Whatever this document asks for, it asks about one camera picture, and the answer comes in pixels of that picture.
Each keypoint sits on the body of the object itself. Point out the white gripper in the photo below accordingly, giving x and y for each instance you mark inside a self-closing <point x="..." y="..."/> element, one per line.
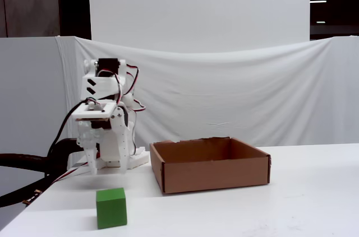
<point x="121" y="136"/>

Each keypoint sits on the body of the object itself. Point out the green cube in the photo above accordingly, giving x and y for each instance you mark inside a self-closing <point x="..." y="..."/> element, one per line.
<point x="111" y="209"/>

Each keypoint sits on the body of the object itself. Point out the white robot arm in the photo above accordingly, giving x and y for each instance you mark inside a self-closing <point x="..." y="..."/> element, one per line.
<point x="103" y="85"/>

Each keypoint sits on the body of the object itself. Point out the brown cardboard box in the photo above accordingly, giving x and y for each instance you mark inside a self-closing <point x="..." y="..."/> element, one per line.
<point x="216" y="174"/>

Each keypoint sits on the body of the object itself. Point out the grey partition panel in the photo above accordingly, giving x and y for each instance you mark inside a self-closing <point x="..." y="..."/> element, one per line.
<point x="28" y="94"/>

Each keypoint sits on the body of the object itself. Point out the white draped cloth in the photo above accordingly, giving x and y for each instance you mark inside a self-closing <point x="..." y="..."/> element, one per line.
<point x="224" y="94"/>

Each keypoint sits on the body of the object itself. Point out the white backdrop panel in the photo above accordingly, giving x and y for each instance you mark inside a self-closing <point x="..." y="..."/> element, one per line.
<point x="196" y="7"/>

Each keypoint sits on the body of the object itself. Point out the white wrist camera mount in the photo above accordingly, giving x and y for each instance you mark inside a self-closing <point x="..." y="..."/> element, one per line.
<point x="92" y="113"/>

